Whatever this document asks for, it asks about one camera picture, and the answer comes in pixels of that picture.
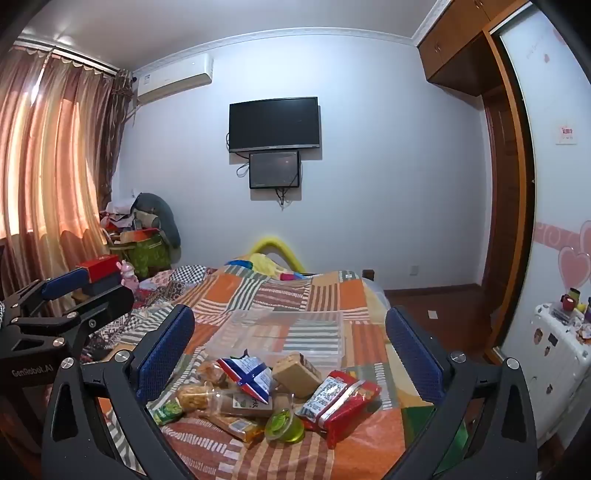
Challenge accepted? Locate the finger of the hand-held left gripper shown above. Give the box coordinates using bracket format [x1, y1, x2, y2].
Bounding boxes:
[14, 284, 136, 357]
[9, 267, 92, 319]

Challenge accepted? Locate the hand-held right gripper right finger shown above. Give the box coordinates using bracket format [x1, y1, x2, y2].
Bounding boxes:
[385, 305, 541, 480]

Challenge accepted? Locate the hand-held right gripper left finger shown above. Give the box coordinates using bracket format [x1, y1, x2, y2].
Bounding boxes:
[41, 305, 197, 480]

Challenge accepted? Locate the clear green-edged cracker packet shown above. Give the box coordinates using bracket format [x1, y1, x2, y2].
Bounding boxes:
[148, 383, 274, 426]

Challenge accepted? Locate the blue red white snack packet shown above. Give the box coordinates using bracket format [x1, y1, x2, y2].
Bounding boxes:
[217, 354, 274, 404]

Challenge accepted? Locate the clear plastic container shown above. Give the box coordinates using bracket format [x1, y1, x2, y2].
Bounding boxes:
[203, 308, 347, 370]

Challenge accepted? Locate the brown cake packet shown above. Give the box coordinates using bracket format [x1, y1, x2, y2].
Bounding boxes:
[272, 352, 322, 398]

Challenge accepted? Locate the green jelly cup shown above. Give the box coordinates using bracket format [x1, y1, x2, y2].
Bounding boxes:
[264, 408, 305, 445]

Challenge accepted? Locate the red box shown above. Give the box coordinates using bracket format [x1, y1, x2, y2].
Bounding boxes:
[76, 255, 122, 283]

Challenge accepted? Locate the pink plush toy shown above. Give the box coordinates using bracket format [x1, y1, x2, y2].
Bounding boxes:
[119, 259, 139, 291]

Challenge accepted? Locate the clear fried snack packet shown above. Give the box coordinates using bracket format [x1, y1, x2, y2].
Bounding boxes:
[198, 360, 230, 387]

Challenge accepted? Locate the green printed bag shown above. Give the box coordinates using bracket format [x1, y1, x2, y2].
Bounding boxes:
[111, 228, 171, 280]

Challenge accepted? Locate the checkered patchwork quilt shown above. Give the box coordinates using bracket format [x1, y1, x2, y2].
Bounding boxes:
[81, 264, 218, 365]

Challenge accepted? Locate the orange biscuit packet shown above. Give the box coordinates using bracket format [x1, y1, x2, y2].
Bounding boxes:
[203, 413, 269, 448]

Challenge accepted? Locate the grey cushion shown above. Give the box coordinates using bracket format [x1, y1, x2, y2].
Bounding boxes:
[131, 193, 182, 250]

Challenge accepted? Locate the orange striped patchwork blanket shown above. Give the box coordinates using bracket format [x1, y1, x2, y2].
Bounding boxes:
[81, 265, 465, 480]

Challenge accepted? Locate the pink sheer curtain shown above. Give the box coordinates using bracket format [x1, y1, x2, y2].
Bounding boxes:
[0, 46, 116, 301]

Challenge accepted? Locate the yellow plush cushion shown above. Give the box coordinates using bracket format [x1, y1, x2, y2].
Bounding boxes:
[235, 235, 308, 280]

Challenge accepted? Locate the brown patterned curtain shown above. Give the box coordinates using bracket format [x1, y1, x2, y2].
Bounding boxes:
[99, 69, 136, 206]

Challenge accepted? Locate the brown wooden door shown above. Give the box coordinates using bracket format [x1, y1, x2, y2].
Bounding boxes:
[480, 85, 536, 356]

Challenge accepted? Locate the white heart-print sliding door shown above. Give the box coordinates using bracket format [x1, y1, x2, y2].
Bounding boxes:
[501, 4, 591, 416]

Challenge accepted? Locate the white air conditioner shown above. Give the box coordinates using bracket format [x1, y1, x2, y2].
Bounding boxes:
[132, 53, 215, 106]

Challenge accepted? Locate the wooden upper cabinet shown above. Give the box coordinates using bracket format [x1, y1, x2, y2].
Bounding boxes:
[416, 0, 532, 97]

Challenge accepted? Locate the small black wall monitor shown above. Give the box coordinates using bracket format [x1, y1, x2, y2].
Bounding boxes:
[249, 150, 302, 190]

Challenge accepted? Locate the black wall television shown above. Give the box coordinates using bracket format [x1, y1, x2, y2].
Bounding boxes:
[229, 96, 321, 153]

